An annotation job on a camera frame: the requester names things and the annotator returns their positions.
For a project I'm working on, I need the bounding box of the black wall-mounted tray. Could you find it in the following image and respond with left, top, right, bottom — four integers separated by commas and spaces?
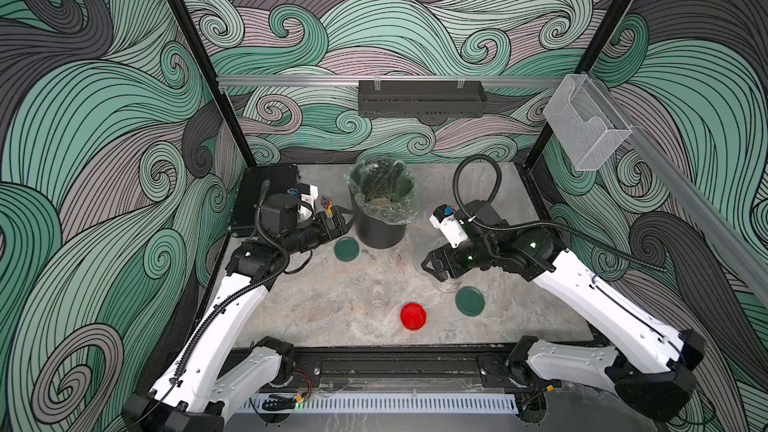
357, 81, 488, 120

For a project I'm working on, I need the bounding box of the black corrugated right cable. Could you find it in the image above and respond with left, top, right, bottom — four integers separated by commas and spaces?
452, 154, 667, 272

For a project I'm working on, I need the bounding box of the black hard case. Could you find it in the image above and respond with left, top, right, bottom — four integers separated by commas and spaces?
229, 163, 300, 238

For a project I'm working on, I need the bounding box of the aluminium wall rail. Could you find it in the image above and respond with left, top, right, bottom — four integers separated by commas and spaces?
217, 74, 564, 89
597, 82, 767, 302

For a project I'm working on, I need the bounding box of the red jar lid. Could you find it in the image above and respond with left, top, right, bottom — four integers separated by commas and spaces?
400, 302, 427, 331

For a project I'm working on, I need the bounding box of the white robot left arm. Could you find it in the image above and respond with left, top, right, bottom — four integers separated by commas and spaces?
121, 207, 354, 431

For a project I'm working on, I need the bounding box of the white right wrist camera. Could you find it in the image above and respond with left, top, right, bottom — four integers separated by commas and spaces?
429, 204, 470, 249

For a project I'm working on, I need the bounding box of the black trash bin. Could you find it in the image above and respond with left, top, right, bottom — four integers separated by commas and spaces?
350, 194, 407, 249

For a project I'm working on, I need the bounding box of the clear plastic bin liner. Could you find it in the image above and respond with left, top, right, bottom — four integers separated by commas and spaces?
345, 157, 421, 226

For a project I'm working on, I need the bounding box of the black corrugated left cable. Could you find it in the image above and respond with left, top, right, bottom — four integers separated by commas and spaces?
170, 178, 295, 385

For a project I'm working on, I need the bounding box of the aluminium right wall rail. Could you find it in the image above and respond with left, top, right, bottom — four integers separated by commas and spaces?
597, 82, 767, 302

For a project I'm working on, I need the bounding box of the clear acrylic wall holder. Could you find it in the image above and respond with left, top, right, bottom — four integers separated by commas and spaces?
544, 73, 632, 171

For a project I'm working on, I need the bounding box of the white slotted cable duct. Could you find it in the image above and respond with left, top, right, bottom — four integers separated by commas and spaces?
238, 392, 519, 415

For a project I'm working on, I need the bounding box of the green-lidded oatmeal jar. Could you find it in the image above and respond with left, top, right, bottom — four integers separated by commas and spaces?
435, 278, 462, 294
411, 238, 448, 279

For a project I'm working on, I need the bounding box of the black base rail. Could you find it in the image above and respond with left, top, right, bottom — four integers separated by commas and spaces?
239, 344, 607, 394

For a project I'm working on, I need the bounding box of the black corrugated cable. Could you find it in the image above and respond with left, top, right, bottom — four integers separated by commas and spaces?
170, 178, 295, 385
452, 154, 667, 272

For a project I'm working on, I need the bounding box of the green jar lid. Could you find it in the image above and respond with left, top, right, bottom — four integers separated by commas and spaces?
333, 237, 360, 262
455, 286, 486, 317

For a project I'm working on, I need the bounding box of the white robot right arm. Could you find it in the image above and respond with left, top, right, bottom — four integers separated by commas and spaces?
420, 228, 706, 422

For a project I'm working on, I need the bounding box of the red yellow toy car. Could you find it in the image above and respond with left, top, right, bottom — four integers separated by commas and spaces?
321, 196, 333, 216

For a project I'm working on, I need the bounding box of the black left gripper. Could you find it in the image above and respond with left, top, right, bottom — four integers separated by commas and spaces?
279, 208, 355, 258

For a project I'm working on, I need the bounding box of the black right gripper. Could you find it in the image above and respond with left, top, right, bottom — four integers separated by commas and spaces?
419, 239, 495, 280

